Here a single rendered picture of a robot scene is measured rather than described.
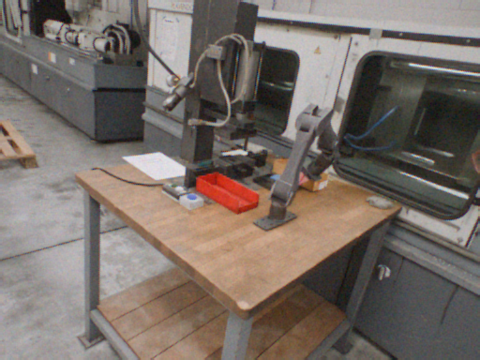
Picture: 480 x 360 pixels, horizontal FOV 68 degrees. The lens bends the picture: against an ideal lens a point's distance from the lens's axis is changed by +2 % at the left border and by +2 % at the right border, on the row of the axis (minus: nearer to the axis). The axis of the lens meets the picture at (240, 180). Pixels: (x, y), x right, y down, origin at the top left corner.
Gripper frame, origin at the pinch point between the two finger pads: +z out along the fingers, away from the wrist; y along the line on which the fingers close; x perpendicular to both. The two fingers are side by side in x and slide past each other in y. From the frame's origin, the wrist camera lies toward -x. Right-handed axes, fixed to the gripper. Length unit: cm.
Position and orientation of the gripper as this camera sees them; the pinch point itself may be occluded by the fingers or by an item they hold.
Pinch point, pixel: (299, 183)
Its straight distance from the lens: 166.0
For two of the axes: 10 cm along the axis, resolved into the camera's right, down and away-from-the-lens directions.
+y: -5.8, -7.6, 3.0
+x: -6.4, 1.9, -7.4
